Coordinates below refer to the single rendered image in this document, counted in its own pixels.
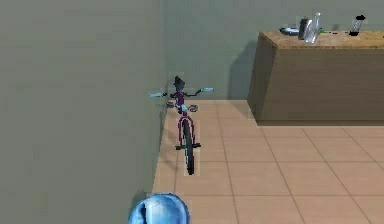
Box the purple bicycle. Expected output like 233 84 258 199
148 75 215 177

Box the blue plate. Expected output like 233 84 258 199
279 27 300 36

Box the brown wooden counter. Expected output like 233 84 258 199
246 30 384 123

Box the black cup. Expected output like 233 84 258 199
297 17 310 41

